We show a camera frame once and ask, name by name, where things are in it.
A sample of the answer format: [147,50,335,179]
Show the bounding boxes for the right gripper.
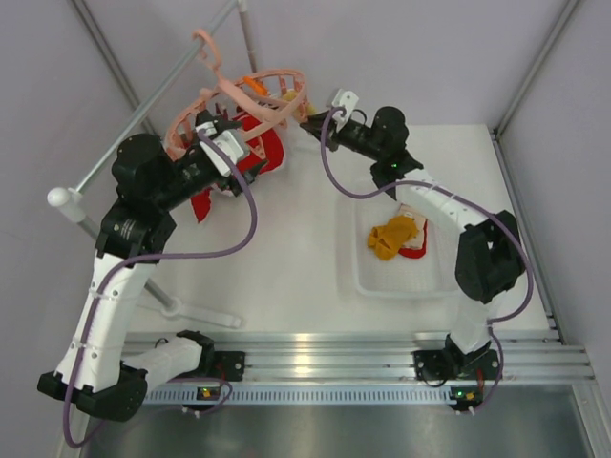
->
[301,112,384,163]

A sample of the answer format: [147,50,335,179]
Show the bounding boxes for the pink round clip hanger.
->
[164,29,307,160]

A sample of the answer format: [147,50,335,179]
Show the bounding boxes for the mustard yellow sock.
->
[367,215,419,260]

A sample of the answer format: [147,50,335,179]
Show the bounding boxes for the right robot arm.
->
[300,105,534,387]

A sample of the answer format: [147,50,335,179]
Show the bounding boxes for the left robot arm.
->
[37,111,261,422]

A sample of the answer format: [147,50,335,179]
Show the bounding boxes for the orange clip on hanger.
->
[242,76,268,96]

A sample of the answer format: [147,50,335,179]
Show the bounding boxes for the pale yellow hanging sock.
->
[282,90,318,123]

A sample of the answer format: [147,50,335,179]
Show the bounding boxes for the red hanging clothes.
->
[191,129,285,223]

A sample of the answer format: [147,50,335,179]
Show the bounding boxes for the red beige patterned sock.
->
[397,204,428,260]

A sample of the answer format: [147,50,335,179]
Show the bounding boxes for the metal clothes rack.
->
[47,1,242,329]

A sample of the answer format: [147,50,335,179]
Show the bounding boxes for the white plastic tray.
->
[351,195,461,300]

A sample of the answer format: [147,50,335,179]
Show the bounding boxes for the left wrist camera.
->
[195,121,250,177]

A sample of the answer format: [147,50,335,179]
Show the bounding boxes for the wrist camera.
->
[327,88,359,130]
[195,121,250,177]

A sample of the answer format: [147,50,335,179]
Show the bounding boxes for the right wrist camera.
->
[327,88,359,130]

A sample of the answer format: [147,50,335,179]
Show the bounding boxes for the aluminium mounting rail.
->
[118,331,598,406]

